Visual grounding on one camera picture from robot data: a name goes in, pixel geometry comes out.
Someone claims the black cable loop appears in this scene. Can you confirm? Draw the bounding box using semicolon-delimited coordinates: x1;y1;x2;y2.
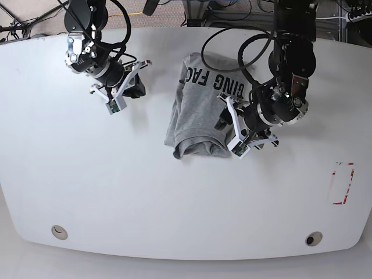
56;0;137;88
200;27;277;88

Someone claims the wrist camera image-right arm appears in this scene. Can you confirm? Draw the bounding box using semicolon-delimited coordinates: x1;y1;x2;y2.
227;138;251;159

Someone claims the wrist camera image-left arm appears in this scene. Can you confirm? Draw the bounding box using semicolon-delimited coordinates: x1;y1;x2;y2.
105;96;127;115

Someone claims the yellow cable on floor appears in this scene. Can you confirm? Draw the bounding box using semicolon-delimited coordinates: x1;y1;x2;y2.
110;11;145;17

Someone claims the grey T-shirt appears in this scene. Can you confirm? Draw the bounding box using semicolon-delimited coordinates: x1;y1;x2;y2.
164;52;248;160

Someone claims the red tape rectangle marker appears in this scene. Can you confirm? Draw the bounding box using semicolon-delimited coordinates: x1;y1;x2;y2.
328;162;355;205

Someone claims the black tripod stand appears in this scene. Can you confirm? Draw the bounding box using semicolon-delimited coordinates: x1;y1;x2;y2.
1;0;66;42

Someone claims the black cable loop left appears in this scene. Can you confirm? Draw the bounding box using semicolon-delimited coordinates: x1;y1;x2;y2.
56;0;137;88

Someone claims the white power strip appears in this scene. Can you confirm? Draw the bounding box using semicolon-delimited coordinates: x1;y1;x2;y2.
346;6;371;23

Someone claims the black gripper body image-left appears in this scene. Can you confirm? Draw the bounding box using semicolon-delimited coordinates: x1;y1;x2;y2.
97;62;129;89

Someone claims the left table cable grommet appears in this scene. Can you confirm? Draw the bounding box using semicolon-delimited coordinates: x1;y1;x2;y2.
51;225;68;241

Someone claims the black cylinder object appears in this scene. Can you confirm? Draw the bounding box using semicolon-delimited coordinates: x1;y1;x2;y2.
142;0;160;16

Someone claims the table cable grommet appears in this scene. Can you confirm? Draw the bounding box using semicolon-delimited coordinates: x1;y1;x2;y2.
51;225;68;241
305;231;323;246

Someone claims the black cable loop right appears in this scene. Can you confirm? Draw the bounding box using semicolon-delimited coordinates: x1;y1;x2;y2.
200;27;277;88

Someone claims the aluminium frame with cables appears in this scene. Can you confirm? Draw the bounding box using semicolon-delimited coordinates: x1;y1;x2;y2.
181;1;345;34

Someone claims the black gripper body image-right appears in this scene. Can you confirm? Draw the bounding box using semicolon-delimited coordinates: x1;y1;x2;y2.
243;104;272;135

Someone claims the right table cable grommet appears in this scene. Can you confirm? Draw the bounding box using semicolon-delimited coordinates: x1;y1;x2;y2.
305;231;323;246

